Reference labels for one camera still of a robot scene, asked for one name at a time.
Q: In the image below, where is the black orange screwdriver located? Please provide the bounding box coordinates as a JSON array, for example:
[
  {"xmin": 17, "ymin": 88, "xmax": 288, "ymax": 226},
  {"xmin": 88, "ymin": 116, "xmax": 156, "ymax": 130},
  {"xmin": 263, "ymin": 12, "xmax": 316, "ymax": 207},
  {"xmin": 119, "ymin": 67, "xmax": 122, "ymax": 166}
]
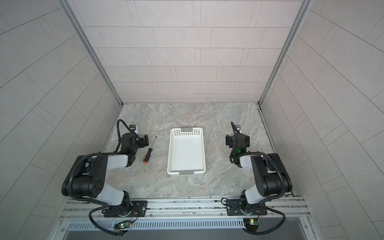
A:
[{"xmin": 143, "ymin": 136, "xmax": 157, "ymax": 164}]

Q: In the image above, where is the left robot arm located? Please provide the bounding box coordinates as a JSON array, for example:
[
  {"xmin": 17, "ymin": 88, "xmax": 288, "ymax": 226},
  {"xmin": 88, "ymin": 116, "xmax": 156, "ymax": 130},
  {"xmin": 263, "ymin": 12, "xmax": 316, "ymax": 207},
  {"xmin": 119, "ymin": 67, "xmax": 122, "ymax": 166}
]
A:
[{"xmin": 62, "ymin": 133, "xmax": 149, "ymax": 218}]

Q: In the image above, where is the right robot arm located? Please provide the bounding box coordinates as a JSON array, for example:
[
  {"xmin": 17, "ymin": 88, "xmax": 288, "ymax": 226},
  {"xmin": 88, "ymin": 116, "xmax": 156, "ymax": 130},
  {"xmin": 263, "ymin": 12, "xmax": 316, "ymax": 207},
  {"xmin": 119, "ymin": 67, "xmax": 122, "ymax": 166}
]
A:
[{"xmin": 226, "ymin": 133, "xmax": 293, "ymax": 215}]

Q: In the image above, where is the white perforated plastic bin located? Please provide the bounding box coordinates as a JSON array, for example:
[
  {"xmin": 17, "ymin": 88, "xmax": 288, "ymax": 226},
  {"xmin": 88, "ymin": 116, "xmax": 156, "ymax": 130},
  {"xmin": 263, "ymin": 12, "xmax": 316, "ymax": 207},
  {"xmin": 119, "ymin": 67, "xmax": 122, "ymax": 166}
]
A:
[{"xmin": 167, "ymin": 127, "xmax": 206, "ymax": 176}]

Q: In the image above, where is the right green circuit board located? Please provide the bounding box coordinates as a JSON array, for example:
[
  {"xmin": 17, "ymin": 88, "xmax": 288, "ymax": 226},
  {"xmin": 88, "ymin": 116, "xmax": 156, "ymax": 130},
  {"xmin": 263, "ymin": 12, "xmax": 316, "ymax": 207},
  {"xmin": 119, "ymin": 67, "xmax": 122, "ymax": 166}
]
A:
[{"xmin": 244, "ymin": 219, "xmax": 261, "ymax": 232}]

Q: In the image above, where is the green circuit board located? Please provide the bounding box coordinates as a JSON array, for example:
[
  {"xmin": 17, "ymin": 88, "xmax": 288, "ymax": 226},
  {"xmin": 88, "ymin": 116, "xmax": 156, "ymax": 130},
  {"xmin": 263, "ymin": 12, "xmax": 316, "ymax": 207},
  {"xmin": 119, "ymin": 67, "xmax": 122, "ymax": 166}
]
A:
[
  {"xmin": 114, "ymin": 221, "xmax": 132, "ymax": 230},
  {"xmin": 244, "ymin": 219, "xmax": 261, "ymax": 232}
]

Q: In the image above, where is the left green circuit board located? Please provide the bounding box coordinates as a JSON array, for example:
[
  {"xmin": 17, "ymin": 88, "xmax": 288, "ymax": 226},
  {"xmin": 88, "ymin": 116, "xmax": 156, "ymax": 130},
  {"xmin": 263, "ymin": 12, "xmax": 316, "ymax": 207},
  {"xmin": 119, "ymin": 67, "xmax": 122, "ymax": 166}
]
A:
[{"xmin": 114, "ymin": 221, "xmax": 132, "ymax": 230}]

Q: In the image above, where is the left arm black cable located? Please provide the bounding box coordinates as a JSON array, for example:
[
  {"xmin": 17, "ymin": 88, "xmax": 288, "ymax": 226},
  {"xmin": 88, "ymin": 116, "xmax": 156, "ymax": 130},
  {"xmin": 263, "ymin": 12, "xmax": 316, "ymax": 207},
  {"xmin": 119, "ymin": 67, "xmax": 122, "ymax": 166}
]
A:
[{"xmin": 88, "ymin": 205, "xmax": 128, "ymax": 237}]

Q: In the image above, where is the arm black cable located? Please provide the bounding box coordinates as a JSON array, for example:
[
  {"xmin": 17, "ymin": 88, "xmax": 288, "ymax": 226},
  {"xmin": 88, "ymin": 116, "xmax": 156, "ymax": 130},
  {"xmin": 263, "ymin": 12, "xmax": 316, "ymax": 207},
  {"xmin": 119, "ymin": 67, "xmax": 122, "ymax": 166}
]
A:
[
  {"xmin": 88, "ymin": 205, "xmax": 128, "ymax": 237},
  {"xmin": 242, "ymin": 205, "xmax": 286, "ymax": 236}
]

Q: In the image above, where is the aluminium mounting rail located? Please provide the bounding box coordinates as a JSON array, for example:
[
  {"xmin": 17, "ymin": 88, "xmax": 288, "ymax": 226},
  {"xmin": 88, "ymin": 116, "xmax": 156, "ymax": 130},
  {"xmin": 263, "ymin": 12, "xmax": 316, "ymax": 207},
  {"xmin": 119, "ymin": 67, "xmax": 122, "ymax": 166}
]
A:
[{"xmin": 59, "ymin": 196, "xmax": 311, "ymax": 223}]

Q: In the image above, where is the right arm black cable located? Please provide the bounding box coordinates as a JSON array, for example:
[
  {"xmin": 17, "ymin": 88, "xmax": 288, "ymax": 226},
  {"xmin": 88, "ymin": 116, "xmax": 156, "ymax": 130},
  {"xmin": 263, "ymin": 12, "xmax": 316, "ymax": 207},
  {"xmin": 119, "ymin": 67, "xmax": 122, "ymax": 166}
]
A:
[{"xmin": 242, "ymin": 205, "xmax": 286, "ymax": 236}]

